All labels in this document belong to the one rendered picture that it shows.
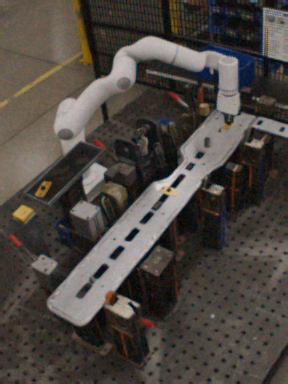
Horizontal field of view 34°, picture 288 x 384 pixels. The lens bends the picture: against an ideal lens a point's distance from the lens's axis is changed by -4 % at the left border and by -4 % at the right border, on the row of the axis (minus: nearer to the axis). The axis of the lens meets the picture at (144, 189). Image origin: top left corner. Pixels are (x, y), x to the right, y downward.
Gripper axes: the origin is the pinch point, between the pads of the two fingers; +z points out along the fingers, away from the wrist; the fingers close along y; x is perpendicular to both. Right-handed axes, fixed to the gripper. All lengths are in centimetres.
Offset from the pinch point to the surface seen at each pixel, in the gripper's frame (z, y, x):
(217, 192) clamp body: 4.1, 15.0, -42.5
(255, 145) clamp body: 4.1, 16.8, -7.7
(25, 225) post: -5, -36, -98
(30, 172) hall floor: 108, -175, 10
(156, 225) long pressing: 9, 0, -65
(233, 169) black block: 9.6, 12.2, -21.2
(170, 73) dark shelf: 5, -52, 34
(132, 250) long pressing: 9, -1, -80
